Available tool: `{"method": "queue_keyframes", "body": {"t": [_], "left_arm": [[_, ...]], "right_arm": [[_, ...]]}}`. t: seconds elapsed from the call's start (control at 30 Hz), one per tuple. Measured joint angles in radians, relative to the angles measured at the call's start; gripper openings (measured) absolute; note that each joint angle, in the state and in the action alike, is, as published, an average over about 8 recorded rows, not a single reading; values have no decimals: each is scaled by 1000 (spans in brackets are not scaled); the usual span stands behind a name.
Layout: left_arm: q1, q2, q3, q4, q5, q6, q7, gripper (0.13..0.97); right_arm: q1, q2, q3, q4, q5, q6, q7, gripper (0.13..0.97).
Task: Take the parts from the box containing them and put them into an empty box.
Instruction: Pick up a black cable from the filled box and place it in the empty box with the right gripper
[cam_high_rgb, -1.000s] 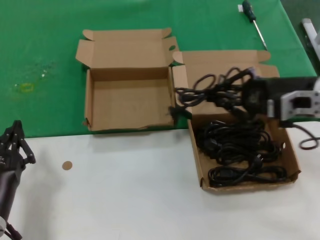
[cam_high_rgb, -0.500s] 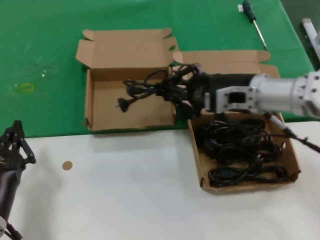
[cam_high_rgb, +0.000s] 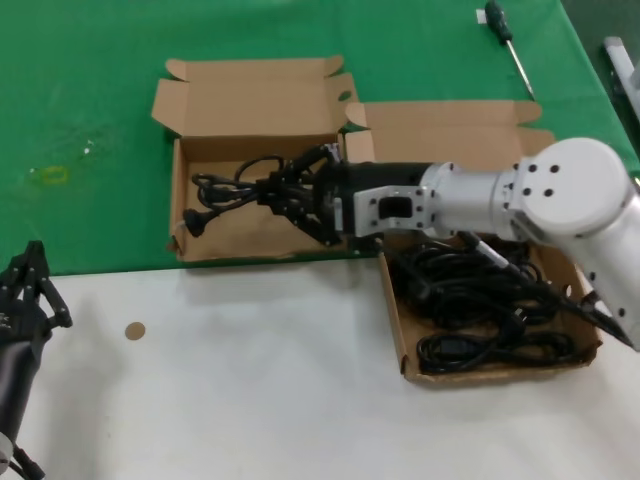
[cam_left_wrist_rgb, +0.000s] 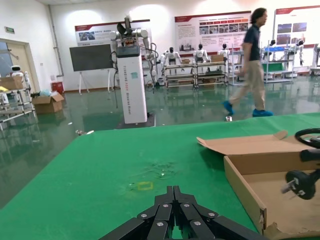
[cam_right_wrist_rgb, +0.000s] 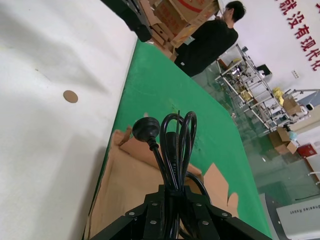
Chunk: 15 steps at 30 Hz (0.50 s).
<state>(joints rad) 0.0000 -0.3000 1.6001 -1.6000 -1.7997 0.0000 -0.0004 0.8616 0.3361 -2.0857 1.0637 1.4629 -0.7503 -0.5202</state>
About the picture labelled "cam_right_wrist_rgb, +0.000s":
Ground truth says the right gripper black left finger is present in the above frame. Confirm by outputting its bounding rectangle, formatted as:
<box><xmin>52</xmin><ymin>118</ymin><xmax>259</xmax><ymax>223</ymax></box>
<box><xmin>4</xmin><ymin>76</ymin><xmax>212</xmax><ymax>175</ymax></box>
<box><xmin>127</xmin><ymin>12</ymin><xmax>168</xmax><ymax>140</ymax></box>
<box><xmin>89</xmin><ymin>184</ymin><xmax>167</xmax><ymax>240</ymax></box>

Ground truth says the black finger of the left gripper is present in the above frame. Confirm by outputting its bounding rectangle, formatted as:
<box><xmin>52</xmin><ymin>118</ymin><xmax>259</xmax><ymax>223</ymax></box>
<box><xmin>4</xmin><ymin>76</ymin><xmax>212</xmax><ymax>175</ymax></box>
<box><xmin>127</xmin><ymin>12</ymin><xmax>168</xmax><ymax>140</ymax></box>
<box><xmin>99</xmin><ymin>0</ymin><xmax>155</xmax><ymax>43</ymax></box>

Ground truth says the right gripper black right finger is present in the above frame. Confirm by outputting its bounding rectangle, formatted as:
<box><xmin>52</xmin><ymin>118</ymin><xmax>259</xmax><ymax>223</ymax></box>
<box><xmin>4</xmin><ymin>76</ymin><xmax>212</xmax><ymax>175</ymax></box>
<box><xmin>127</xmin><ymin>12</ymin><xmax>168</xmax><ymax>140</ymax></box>
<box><xmin>183</xmin><ymin>186</ymin><xmax>253</xmax><ymax>240</ymax></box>

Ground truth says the black power cable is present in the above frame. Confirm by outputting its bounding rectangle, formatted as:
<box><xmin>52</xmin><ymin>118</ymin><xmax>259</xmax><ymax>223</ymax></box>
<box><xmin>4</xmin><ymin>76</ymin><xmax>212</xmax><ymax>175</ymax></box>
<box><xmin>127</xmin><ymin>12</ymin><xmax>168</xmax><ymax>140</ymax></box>
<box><xmin>131</xmin><ymin>111</ymin><xmax>214</xmax><ymax>240</ymax></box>

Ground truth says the cardboard box with torn edge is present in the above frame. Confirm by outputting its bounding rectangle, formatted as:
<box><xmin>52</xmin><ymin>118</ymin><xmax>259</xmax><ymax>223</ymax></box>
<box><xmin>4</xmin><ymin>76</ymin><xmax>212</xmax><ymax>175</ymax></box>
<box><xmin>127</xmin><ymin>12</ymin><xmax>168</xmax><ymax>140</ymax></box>
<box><xmin>82</xmin><ymin>124</ymin><xmax>240</xmax><ymax>240</ymax></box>

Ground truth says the stack of flat cardboard boxes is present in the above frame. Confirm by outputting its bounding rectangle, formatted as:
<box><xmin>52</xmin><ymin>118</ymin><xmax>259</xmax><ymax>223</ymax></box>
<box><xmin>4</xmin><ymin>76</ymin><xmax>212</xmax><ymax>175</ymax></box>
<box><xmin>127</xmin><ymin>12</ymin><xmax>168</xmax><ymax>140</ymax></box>
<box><xmin>138</xmin><ymin>0</ymin><xmax>180</xmax><ymax>63</ymax></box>

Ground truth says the large printed cardboard carton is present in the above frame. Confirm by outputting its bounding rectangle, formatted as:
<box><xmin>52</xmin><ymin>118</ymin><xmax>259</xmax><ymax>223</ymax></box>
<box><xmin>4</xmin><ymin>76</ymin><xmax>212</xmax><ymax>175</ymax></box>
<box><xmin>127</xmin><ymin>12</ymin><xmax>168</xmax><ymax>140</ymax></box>
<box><xmin>152</xmin><ymin>0</ymin><xmax>223</xmax><ymax>49</ymax></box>

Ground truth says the person in black clothes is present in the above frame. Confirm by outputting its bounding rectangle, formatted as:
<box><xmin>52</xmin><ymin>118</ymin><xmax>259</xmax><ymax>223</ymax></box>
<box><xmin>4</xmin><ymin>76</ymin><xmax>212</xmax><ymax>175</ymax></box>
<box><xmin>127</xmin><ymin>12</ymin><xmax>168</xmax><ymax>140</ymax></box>
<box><xmin>174</xmin><ymin>0</ymin><xmax>240</xmax><ymax>78</ymax></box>

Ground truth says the round brown cardboard disc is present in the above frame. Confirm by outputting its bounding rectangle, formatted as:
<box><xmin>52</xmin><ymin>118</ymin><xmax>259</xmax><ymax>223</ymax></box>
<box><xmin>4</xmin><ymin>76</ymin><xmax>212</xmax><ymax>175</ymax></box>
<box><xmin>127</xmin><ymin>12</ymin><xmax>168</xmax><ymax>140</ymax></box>
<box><xmin>62</xmin><ymin>90</ymin><xmax>79</xmax><ymax>104</ymax></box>

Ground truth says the open brown shipping carton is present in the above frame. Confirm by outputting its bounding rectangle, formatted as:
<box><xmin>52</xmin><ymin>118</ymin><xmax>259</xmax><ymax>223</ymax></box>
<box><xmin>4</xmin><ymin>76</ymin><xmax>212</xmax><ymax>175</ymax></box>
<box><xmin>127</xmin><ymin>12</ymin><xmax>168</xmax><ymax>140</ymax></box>
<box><xmin>268</xmin><ymin>126</ymin><xmax>299</xmax><ymax>155</ymax></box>

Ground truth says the white table cloth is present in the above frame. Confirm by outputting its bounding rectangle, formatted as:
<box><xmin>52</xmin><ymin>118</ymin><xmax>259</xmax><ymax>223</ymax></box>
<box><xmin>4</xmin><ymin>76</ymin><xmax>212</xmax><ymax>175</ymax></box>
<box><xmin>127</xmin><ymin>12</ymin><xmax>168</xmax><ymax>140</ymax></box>
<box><xmin>0</xmin><ymin>0</ymin><xmax>139</xmax><ymax>240</ymax></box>

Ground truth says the black monitor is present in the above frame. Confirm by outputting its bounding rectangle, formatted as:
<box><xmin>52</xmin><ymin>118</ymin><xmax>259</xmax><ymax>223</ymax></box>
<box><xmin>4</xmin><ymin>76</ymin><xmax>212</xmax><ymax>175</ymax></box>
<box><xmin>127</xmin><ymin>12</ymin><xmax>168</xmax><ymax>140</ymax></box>
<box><xmin>256</xmin><ymin>63</ymin><xmax>271</xmax><ymax>76</ymax></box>

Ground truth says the brown carton with open flaps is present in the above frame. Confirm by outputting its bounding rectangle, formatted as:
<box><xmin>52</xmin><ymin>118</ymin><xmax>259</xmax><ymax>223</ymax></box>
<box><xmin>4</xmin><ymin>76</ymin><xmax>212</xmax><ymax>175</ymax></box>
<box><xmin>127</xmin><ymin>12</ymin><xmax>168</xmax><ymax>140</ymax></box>
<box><xmin>283</xmin><ymin>95</ymin><xmax>303</xmax><ymax>115</ymax></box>

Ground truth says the yellow bags pile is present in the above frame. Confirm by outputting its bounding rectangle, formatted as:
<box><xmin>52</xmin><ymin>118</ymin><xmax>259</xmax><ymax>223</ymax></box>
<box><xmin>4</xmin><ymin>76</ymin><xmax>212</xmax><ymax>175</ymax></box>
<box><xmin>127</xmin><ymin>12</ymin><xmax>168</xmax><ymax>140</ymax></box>
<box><xmin>271</xmin><ymin>86</ymin><xmax>286</xmax><ymax>106</ymax></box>

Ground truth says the small white round-head robot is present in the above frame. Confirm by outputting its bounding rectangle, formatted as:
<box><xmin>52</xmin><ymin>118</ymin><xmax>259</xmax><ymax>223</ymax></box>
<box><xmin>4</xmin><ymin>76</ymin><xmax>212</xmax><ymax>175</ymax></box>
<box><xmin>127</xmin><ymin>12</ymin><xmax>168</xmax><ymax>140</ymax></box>
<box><xmin>299</xmin><ymin>101</ymin><xmax>316</xmax><ymax>119</ymax></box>

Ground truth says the white pipe frame rack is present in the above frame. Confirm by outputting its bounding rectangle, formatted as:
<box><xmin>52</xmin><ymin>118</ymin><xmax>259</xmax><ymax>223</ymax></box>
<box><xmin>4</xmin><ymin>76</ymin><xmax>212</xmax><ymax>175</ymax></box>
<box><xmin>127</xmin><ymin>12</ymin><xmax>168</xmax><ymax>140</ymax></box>
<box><xmin>214</xmin><ymin>42</ymin><xmax>285</xmax><ymax>134</ymax></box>

